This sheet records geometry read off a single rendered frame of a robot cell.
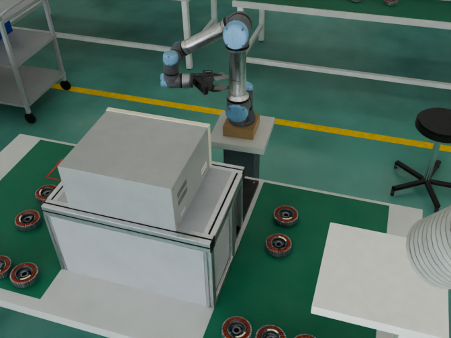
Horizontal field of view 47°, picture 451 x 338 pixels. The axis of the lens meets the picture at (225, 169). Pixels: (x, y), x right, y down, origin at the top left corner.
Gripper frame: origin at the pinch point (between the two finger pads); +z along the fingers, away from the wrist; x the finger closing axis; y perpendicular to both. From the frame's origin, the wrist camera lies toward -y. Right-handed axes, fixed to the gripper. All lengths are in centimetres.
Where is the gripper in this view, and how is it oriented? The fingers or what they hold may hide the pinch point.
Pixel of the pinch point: (229, 82)
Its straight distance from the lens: 269.2
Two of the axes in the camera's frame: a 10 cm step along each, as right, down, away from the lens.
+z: 10.0, -0.1, 0.4
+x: -0.2, 8.0, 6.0
